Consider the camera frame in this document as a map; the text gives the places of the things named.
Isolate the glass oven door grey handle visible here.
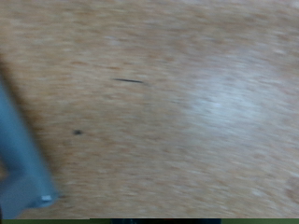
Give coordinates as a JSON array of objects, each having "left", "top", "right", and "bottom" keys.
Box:
[{"left": 0, "top": 74, "right": 60, "bottom": 219}]

